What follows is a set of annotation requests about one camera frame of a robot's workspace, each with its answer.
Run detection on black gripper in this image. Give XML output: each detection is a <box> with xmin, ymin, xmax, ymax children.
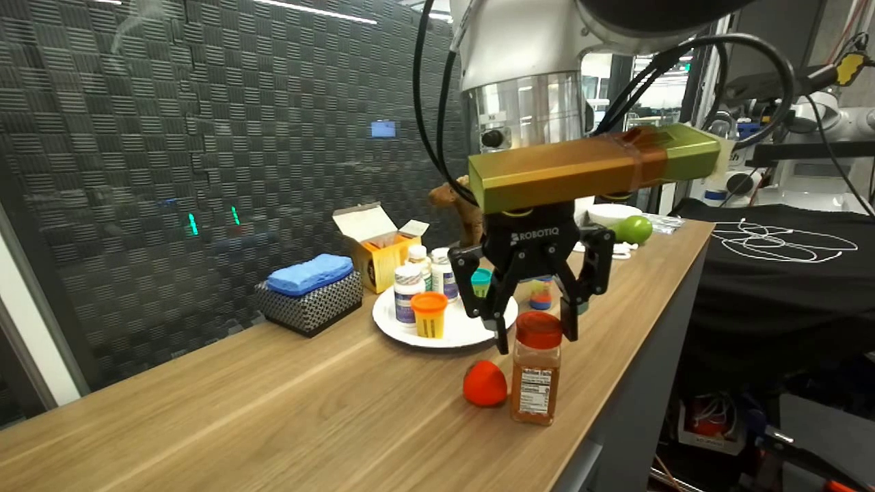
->
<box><xmin>449</xmin><ymin>201</ymin><xmax>619</xmax><ymax>357</ymax></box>

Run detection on spice jar orange lid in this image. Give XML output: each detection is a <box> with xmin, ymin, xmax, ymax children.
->
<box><xmin>508</xmin><ymin>309</ymin><xmax>567</xmax><ymax>430</ymax></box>

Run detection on teal lid dough can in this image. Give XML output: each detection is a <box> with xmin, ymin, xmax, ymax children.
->
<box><xmin>469</xmin><ymin>265</ymin><xmax>499</xmax><ymax>305</ymax></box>

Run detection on red toy strawberry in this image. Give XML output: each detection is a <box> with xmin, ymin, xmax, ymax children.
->
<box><xmin>460</xmin><ymin>359</ymin><xmax>511</xmax><ymax>410</ymax></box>

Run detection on white supplement bottle blue label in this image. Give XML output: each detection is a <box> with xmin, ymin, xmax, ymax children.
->
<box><xmin>430</xmin><ymin>247</ymin><xmax>460</xmax><ymax>302</ymax></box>
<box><xmin>392</xmin><ymin>262</ymin><xmax>426</xmax><ymax>326</ymax></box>

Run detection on small white bottle green label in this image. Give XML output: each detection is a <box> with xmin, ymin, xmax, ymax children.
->
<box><xmin>406</xmin><ymin>243</ymin><xmax>434</xmax><ymax>292</ymax></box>

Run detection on white paper plate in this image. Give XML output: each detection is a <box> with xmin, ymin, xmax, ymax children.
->
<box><xmin>370</xmin><ymin>283</ymin><xmax>519</xmax><ymax>350</ymax></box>

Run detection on white bowl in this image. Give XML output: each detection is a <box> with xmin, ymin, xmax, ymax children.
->
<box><xmin>586</xmin><ymin>202</ymin><xmax>646</xmax><ymax>231</ymax></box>

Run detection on green toy lime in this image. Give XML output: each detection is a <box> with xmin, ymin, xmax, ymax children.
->
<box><xmin>611</xmin><ymin>213</ymin><xmax>657</xmax><ymax>247</ymax></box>

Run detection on open yellow cardboard box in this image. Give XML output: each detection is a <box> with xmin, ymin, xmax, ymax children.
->
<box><xmin>332</xmin><ymin>201</ymin><xmax>433</xmax><ymax>296</ymax></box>

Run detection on red object under table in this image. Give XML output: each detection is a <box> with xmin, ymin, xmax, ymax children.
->
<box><xmin>682</xmin><ymin>391</ymin><xmax>737</xmax><ymax>448</ymax></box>

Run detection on grey mesh box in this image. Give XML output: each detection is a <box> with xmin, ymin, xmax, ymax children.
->
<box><xmin>255</xmin><ymin>272</ymin><xmax>366</xmax><ymax>340</ymax></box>

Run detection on blue folded cloth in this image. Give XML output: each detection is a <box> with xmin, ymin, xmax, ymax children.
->
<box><xmin>266</xmin><ymin>251</ymin><xmax>355</xmax><ymax>302</ymax></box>

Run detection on black cloth covered table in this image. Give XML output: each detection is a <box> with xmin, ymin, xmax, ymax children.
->
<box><xmin>672</xmin><ymin>194</ymin><xmax>875</xmax><ymax>385</ymax></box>

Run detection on white blue lab equipment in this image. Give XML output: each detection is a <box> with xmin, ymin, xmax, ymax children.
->
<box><xmin>696</xmin><ymin>100</ymin><xmax>790</xmax><ymax>202</ymax></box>

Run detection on white cable coil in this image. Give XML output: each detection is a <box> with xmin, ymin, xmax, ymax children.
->
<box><xmin>711</xmin><ymin>217</ymin><xmax>862</xmax><ymax>268</ymax></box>

